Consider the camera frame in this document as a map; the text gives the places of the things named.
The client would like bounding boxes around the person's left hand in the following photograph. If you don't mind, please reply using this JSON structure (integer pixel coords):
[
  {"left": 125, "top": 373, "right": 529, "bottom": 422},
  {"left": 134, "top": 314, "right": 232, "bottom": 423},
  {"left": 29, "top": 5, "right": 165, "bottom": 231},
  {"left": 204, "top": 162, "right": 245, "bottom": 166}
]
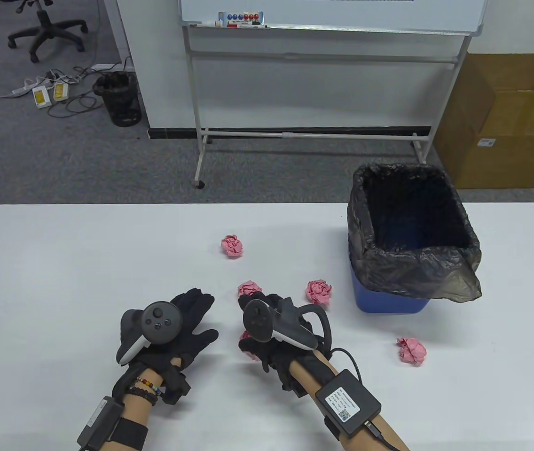
[{"left": 112, "top": 288, "right": 220, "bottom": 397}]

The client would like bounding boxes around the person's right hand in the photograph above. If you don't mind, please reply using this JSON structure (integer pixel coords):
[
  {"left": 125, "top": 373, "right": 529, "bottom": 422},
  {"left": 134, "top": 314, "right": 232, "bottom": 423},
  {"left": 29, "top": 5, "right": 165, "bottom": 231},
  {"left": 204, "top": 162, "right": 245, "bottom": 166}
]
[{"left": 239, "top": 294, "right": 326, "bottom": 376}]

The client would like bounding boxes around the pink paper ball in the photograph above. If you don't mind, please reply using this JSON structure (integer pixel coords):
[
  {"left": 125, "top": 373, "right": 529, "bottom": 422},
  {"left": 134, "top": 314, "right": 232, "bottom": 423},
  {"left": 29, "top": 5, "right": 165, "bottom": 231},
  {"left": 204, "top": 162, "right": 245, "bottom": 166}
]
[
  {"left": 237, "top": 280, "right": 263, "bottom": 299},
  {"left": 240, "top": 330, "right": 262, "bottom": 361},
  {"left": 220, "top": 234, "right": 245, "bottom": 259},
  {"left": 305, "top": 280, "right": 333, "bottom": 307},
  {"left": 397, "top": 337, "right": 427, "bottom": 367}
]

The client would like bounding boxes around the blue recycling bin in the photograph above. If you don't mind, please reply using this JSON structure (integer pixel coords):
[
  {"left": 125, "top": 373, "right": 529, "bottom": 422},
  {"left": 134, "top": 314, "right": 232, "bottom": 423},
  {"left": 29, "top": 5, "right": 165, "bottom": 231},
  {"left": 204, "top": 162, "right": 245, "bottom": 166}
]
[{"left": 351, "top": 265, "right": 431, "bottom": 314}]

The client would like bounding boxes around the person's left forearm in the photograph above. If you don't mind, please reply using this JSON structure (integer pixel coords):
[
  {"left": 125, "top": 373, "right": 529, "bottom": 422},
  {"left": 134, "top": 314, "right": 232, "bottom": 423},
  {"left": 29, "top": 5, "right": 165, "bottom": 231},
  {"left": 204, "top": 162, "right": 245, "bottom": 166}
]
[{"left": 120, "top": 371, "right": 166, "bottom": 426}]

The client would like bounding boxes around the blue bin with black bag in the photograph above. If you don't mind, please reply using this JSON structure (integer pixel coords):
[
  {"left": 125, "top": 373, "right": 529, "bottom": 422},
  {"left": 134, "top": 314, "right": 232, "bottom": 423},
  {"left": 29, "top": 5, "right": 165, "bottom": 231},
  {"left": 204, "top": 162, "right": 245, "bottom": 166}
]
[{"left": 347, "top": 162, "right": 483, "bottom": 303}]

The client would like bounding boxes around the grey and white handheld controller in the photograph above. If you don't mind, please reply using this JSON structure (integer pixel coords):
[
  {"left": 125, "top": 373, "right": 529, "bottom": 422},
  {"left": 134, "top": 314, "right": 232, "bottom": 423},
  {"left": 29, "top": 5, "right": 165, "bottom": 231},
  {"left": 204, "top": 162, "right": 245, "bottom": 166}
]
[
  {"left": 116, "top": 301, "right": 184, "bottom": 366},
  {"left": 242, "top": 297, "right": 332, "bottom": 352}
]

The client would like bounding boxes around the black wrist sensor box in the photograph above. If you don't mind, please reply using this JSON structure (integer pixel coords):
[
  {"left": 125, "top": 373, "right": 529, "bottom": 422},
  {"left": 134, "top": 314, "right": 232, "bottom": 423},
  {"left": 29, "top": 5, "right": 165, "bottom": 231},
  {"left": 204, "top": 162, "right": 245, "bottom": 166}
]
[
  {"left": 77, "top": 396, "right": 124, "bottom": 451},
  {"left": 315, "top": 370, "right": 382, "bottom": 440}
]

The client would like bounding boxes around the black mesh waste basket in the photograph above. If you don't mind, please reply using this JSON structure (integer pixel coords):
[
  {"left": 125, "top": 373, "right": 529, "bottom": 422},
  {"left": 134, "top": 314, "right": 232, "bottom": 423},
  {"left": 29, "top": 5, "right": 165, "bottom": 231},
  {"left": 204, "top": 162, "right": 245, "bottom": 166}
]
[{"left": 93, "top": 71, "right": 143, "bottom": 127}]

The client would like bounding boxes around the pack of colourful magnets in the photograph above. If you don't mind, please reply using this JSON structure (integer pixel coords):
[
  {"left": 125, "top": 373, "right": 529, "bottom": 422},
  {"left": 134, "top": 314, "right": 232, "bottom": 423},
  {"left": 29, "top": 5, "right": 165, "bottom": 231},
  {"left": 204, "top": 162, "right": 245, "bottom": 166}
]
[{"left": 218, "top": 12, "right": 265, "bottom": 24}]

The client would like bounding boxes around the brown cardboard box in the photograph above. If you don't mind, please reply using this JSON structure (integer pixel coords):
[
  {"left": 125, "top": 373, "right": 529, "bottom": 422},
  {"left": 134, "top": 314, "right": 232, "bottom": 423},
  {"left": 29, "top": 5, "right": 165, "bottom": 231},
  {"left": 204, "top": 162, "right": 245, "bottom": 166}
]
[{"left": 434, "top": 52, "right": 534, "bottom": 190}]

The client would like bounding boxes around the office chair base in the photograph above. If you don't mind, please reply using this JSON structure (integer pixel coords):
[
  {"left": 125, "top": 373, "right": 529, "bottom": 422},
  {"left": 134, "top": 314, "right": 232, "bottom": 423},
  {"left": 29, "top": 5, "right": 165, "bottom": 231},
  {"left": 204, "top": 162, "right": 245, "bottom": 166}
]
[{"left": 8, "top": 0, "right": 89, "bottom": 64}]

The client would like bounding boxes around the whiteboard on metal stand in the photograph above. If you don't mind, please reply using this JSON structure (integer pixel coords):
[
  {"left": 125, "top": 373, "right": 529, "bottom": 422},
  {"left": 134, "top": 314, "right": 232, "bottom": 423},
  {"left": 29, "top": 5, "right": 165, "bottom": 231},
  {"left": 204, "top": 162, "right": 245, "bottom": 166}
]
[{"left": 179, "top": 0, "right": 488, "bottom": 189}]

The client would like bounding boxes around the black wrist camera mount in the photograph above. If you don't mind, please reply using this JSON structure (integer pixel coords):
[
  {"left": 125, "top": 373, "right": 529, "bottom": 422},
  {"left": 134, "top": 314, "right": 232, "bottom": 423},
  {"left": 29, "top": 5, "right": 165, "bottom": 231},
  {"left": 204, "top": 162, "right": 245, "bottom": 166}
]
[
  {"left": 160, "top": 364, "right": 191, "bottom": 405},
  {"left": 281, "top": 371, "right": 309, "bottom": 399}
]

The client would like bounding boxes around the colourful bead bracelet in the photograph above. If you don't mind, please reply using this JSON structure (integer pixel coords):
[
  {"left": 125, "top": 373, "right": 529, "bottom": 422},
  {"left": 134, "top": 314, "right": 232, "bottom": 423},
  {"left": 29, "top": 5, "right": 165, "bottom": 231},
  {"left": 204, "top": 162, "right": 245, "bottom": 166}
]
[{"left": 134, "top": 375, "right": 162, "bottom": 397}]

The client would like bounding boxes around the black elastic wrist strap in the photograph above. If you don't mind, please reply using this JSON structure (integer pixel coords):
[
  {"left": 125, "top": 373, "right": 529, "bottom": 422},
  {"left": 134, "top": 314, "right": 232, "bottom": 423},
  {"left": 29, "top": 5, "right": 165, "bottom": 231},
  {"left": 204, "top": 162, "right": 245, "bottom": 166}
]
[
  {"left": 323, "top": 409, "right": 344, "bottom": 441},
  {"left": 110, "top": 416, "right": 149, "bottom": 451}
]

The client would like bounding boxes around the black braided bracelet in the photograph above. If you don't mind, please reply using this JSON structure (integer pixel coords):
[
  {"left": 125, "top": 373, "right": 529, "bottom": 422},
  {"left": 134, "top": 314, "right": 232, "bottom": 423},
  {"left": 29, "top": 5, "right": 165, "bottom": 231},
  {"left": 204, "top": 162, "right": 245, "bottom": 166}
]
[{"left": 126, "top": 384, "right": 158, "bottom": 407}]

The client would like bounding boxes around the black sensor cable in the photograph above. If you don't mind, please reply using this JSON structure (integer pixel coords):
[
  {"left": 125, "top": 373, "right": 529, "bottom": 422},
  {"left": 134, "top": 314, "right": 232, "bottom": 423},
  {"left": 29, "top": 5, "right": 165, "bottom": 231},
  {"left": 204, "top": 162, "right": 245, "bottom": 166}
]
[{"left": 328, "top": 347, "right": 401, "bottom": 451}]

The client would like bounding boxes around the power strip with cables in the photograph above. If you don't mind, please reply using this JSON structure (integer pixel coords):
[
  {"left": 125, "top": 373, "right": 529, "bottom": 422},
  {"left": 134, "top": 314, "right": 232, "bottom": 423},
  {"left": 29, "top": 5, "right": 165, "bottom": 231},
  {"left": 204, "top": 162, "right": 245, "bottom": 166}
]
[{"left": 47, "top": 66, "right": 108, "bottom": 118}]

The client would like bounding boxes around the white power strip with cord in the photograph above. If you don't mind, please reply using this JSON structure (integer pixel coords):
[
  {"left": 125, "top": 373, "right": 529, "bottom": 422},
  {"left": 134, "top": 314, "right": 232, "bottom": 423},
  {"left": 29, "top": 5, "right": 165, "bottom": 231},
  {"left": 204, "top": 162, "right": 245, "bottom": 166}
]
[{"left": 0, "top": 78, "right": 44, "bottom": 100}]

